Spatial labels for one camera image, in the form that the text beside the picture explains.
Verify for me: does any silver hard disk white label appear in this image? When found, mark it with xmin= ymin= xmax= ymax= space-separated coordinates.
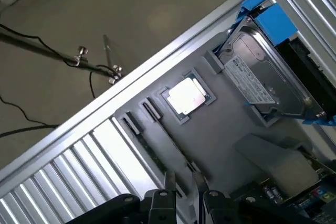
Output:
xmin=219 ymin=16 xmax=329 ymax=121

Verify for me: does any silver CPU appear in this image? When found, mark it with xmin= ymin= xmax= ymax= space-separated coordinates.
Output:
xmin=166 ymin=76 xmax=211 ymax=116

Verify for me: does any metal stand pole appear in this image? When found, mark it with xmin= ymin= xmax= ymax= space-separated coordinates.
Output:
xmin=0 ymin=28 xmax=124 ymax=85

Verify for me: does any blue plastic disk caddy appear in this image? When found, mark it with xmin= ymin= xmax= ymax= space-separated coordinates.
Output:
xmin=235 ymin=0 xmax=336 ymax=130

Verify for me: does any grey parts rack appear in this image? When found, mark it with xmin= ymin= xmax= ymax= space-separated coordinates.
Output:
xmin=113 ymin=31 xmax=325 ymax=224

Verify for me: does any metal stand with cables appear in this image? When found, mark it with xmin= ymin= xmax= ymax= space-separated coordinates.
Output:
xmin=0 ymin=23 xmax=97 ymax=138

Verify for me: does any green graphics card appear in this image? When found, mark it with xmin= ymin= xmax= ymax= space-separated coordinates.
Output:
xmin=237 ymin=159 xmax=336 ymax=224

